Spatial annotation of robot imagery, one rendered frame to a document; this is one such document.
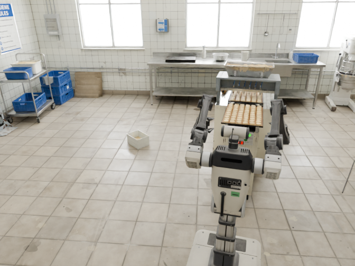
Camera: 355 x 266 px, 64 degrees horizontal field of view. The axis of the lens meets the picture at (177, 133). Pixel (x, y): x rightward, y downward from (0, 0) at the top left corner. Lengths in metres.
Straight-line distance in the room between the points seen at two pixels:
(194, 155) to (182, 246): 1.26
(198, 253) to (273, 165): 1.02
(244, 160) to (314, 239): 1.58
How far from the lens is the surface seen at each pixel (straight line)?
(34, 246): 3.05
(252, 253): 2.41
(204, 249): 2.38
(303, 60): 6.22
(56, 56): 7.30
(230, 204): 1.83
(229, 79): 3.43
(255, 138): 2.90
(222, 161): 1.67
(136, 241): 2.82
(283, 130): 2.28
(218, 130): 3.66
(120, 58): 6.74
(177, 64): 5.76
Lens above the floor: 2.00
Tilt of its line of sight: 25 degrees down
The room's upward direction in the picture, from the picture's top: straight up
